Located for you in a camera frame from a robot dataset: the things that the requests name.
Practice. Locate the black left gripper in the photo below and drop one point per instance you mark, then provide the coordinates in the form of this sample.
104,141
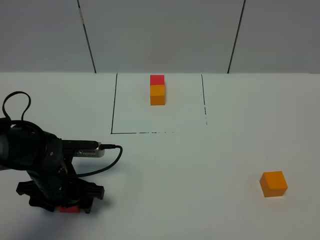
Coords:
51,191

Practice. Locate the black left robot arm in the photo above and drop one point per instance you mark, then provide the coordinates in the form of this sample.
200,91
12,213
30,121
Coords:
48,161

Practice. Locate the orange template block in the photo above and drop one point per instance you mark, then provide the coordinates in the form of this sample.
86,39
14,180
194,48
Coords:
157,95

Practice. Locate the red template block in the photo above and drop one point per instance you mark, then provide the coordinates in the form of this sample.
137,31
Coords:
157,79

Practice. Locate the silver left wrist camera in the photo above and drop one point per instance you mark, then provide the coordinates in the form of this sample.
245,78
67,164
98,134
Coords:
82,148

